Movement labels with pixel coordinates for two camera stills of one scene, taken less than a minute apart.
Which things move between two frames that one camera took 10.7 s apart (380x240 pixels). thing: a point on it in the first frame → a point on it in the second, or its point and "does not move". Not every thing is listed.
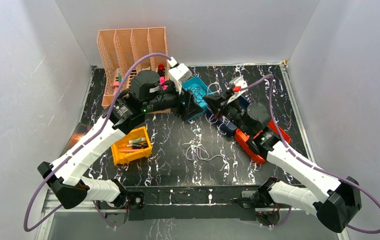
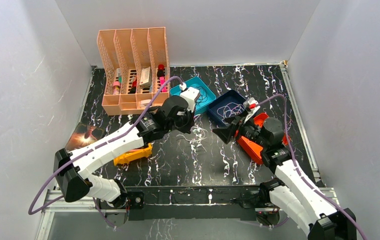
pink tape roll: (116, 85) does not move
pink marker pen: (162, 80) does not move
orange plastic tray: (242, 138) does not move
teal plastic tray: (199, 89) does not move
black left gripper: (181, 105) → (186, 122)
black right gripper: (217, 103) → (224, 133)
